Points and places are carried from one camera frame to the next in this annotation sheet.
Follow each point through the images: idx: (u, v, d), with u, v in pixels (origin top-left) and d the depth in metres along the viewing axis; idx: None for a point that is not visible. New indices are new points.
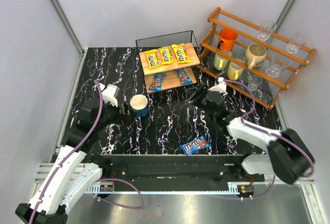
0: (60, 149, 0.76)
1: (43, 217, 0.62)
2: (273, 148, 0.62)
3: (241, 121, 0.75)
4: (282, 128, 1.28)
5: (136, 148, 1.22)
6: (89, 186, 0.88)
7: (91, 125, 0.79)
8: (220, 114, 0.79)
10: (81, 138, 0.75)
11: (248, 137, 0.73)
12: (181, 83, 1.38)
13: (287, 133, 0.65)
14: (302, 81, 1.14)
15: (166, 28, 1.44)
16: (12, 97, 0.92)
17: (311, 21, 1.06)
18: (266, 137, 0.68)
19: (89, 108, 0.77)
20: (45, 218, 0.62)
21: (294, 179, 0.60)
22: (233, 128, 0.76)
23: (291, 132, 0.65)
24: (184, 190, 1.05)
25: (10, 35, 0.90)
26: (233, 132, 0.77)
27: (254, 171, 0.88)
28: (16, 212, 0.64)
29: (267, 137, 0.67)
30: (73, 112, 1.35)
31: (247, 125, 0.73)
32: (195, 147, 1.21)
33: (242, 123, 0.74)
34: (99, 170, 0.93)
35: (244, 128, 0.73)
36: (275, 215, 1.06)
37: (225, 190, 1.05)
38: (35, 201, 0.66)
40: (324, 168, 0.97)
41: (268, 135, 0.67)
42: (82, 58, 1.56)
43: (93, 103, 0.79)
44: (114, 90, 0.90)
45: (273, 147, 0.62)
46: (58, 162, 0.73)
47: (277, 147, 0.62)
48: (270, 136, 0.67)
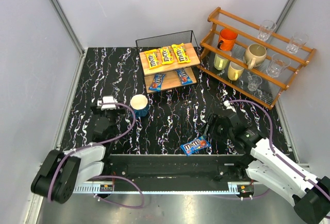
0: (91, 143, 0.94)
1: (71, 163, 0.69)
2: (309, 197, 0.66)
3: (269, 149, 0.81)
4: (282, 128, 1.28)
5: (136, 148, 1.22)
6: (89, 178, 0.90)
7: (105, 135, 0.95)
8: (236, 130, 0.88)
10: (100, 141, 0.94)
11: (277, 170, 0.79)
12: (181, 83, 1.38)
13: (323, 183, 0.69)
14: (302, 81, 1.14)
15: (166, 28, 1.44)
16: (12, 97, 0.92)
17: (311, 21, 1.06)
18: (300, 179, 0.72)
19: (100, 131, 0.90)
20: (74, 162, 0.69)
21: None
22: (259, 153, 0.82)
23: (326, 181, 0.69)
24: (184, 190, 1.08)
25: (11, 35, 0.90)
26: (258, 156, 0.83)
27: (254, 179, 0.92)
28: (46, 157, 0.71)
29: (301, 181, 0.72)
30: (73, 112, 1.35)
31: (277, 156, 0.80)
32: (195, 147, 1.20)
33: (273, 152, 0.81)
34: (100, 164, 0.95)
35: (273, 158, 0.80)
36: (275, 214, 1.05)
37: (225, 190, 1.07)
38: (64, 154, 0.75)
40: (324, 168, 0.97)
41: (304, 181, 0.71)
42: (82, 58, 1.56)
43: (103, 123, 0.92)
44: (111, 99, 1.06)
45: (309, 196, 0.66)
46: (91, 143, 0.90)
47: (314, 197, 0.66)
48: (305, 181, 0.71)
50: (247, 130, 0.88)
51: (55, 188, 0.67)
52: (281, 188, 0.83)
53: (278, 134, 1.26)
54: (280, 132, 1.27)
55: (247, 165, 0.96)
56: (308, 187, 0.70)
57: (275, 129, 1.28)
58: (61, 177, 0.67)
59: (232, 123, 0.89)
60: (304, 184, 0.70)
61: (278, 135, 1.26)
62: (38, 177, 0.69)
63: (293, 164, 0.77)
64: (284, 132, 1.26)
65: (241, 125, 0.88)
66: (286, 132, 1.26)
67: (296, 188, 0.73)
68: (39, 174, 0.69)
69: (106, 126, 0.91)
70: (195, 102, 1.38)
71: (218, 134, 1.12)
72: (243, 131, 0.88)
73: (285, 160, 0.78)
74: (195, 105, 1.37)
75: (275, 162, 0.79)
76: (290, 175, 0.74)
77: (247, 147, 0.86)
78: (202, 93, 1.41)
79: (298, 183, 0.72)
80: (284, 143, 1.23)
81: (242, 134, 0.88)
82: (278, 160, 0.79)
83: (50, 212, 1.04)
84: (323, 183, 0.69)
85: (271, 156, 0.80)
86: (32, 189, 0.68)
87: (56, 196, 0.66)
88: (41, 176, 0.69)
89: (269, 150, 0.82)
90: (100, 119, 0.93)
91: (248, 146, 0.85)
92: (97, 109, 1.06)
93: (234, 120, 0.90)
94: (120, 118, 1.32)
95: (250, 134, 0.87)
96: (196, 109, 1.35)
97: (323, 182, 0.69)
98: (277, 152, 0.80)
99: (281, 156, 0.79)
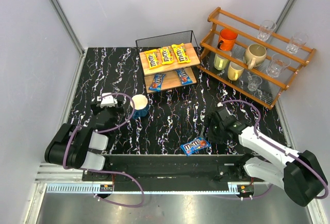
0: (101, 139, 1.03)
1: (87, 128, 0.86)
2: (290, 169, 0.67)
3: (254, 133, 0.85)
4: (282, 128, 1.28)
5: (136, 148, 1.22)
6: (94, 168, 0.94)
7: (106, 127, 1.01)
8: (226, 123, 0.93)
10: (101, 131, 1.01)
11: (262, 151, 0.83)
12: (181, 83, 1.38)
13: (304, 156, 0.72)
14: (302, 81, 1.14)
15: (166, 28, 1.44)
16: (12, 97, 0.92)
17: (311, 21, 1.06)
18: (282, 155, 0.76)
19: (102, 123, 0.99)
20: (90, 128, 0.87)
21: (303, 197, 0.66)
22: (245, 138, 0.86)
23: (308, 155, 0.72)
24: (184, 190, 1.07)
25: (10, 35, 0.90)
26: (245, 142, 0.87)
27: (254, 175, 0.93)
28: (58, 130, 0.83)
29: (282, 156, 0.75)
30: (73, 112, 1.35)
31: (260, 138, 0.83)
32: (195, 147, 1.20)
33: (256, 135, 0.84)
34: (101, 157, 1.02)
35: (257, 140, 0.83)
36: (274, 214, 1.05)
37: (225, 190, 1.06)
38: (72, 130, 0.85)
40: (323, 167, 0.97)
41: (285, 155, 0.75)
42: (81, 58, 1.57)
43: (104, 118, 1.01)
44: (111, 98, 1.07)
45: (290, 169, 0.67)
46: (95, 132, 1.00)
47: (296, 169, 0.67)
48: (286, 156, 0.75)
50: (235, 121, 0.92)
51: (71, 149, 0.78)
52: (274, 177, 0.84)
53: (278, 134, 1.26)
54: (280, 132, 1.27)
55: (245, 162, 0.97)
56: (288, 160, 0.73)
57: (275, 129, 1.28)
58: (76, 144, 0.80)
59: (221, 117, 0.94)
60: (285, 158, 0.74)
61: (278, 135, 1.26)
62: (51, 147, 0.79)
63: (275, 143, 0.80)
64: (284, 132, 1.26)
65: (230, 118, 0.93)
66: (286, 132, 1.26)
67: (279, 165, 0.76)
68: (52, 144, 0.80)
69: (108, 118, 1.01)
70: (195, 102, 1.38)
71: (214, 134, 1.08)
72: (232, 122, 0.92)
73: (269, 141, 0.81)
74: (195, 105, 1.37)
75: (260, 145, 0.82)
76: (273, 152, 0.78)
77: (236, 136, 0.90)
78: (202, 93, 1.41)
79: (279, 157, 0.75)
80: (284, 143, 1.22)
81: (230, 125, 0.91)
82: (262, 142, 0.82)
83: (50, 212, 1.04)
84: (304, 156, 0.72)
85: (256, 139, 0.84)
86: (46, 158, 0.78)
87: (71, 161, 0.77)
88: (54, 144, 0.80)
89: (253, 134, 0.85)
90: (102, 114, 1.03)
91: (236, 134, 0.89)
92: (96, 107, 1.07)
93: (224, 114, 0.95)
94: (120, 119, 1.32)
95: (238, 123, 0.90)
96: (196, 109, 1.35)
97: (304, 156, 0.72)
98: (261, 134, 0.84)
99: (265, 138, 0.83)
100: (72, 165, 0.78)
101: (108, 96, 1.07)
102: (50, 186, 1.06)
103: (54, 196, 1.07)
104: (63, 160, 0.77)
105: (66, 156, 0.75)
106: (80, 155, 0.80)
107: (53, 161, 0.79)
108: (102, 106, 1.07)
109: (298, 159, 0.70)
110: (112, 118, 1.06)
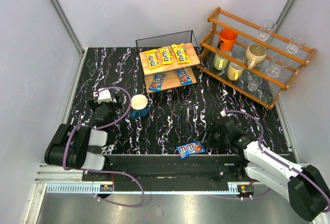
0: (103, 135, 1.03)
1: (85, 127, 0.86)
2: (293, 184, 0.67)
3: (259, 148, 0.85)
4: (282, 128, 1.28)
5: (136, 148, 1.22)
6: (94, 168, 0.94)
7: (105, 122, 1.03)
8: (232, 135, 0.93)
10: (100, 125, 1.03)
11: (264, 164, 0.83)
12: (181, 84, 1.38)
13: (308, 171, 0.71)
14: (302, 81, 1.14)
15: (166, 28, 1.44)
16: (12, 97, 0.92)
17: (311, 21, 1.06)
18: (285, 169, 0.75)
19: (101, 118, 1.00)
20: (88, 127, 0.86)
21: (309, 213, 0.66)
22: (249, 153, 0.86)
23: (312, 170, 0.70)
24: (185, 190, 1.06)
25: (10, 35, 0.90)
26: (250, 157, 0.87)
27: (254, 177, 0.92)
28: (56, 131, 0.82)
29: (286, 170, 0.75)
30: (73, 112, 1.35)
31: (264, 153, 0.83)
32: (190, 150, 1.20)
33: (261, 150, 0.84)
34: (101, 157, 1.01)
35: (261, 155, 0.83)
36: (275, 214, 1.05)
37: (225, 190, 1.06)
38: (70, 130, 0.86)
40: (323, 167, 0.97)
41: (289, 170, 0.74)
42: (81, 58, 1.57)
43: (103, 113, 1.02)
44: (108, 92, 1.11)
45: (293, 183, 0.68)
46: (94, 129, 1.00)
47: (299, 184, 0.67)
48: (290, 170, 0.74)
50: (241, 135, 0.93)
51: (71, 150, 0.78)
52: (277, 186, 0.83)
53: (278, 134, 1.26)
54: (280, 132, 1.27)
55: (246, 164, 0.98)
56: (292, 175, 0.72)
57: (275, 129, 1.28)
58: (76, 144, 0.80)
59: (228, 129, 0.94)
60: (289, 173, 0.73)
61: (278, 135, 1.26)
62: (50, 148, 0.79)
63: (277, 156, 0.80)
64: (284, 132, 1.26)
65: (237, 132, 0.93)
66: (286, 132, 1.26)
67: (283, 178, 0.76)
68: (51, 145, 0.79)
69: (106, 113, 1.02)
70: (195, 102, 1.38)
71: (214, 140, 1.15)
72: (237, 137, 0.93)
73: (273, 155, 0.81)
74: (195, 105, 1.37)
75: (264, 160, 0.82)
76: (276, 167, 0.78)
77: (241, 151, 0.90)
78: (202, 93, 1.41)
79: (283, 172, 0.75)
80: (284, 143, 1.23)
81: (235, 140, 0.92)
82: (267, 157, 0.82)
83: (49, 212, 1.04)
84: (308, 171, 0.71)
85: (260, 155, 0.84)
86: (46, 160, 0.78)
87: (71, 161, 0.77)
88: (53, 146, 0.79)
89: (258, 150, 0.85)
90: (100, 108, 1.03)
91: (242, 149, 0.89)
92: (94, 103, 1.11)
93: (230, 126, 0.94)
94: (120, 116, 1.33)
95: (243, 138, 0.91)
96: (196, 109, 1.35)
97: (309, 170, 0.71)
98: (265, 149, 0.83)
99: (269, 153, 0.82)
100: (73, 166, 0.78)
101: (103, 91, 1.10)
102: (50, 186, 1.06)
103: (54, 196, 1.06)
104: (63, 161, 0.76)
105: (66, 156, 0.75)
106: (80, 156, 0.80)
107: (53, 162, 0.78)
108: (100, 102, 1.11)
109: (302, 175, 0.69)
110: (111, 113, 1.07)
